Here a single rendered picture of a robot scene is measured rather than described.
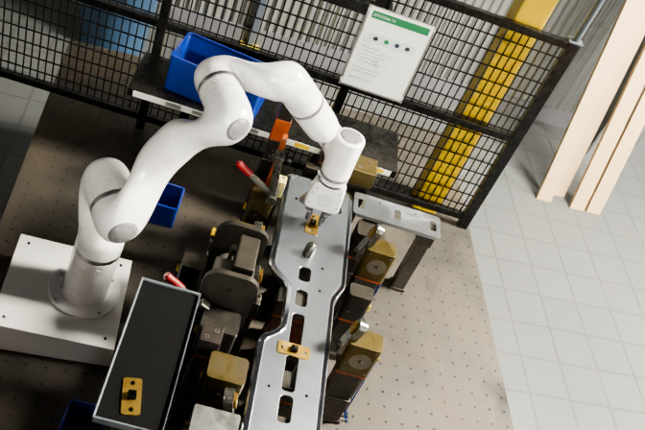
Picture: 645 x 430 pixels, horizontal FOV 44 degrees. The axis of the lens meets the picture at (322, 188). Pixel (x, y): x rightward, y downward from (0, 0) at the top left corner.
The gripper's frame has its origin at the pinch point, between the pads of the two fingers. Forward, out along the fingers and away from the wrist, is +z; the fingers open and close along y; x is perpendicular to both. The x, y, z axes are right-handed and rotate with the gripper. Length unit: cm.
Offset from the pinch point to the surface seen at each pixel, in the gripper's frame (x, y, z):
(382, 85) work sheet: 54, 13, -16
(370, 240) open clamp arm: -7.4, 15.8, -4.2
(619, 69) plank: 212, 159, 26
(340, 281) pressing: -19.3, 10.2, 3.0
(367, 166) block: 26.6, 13.6, -3.0
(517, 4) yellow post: 62, 43, -55
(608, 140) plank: 198, 170, 61
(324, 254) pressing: -10.8, 4.9, 3.0
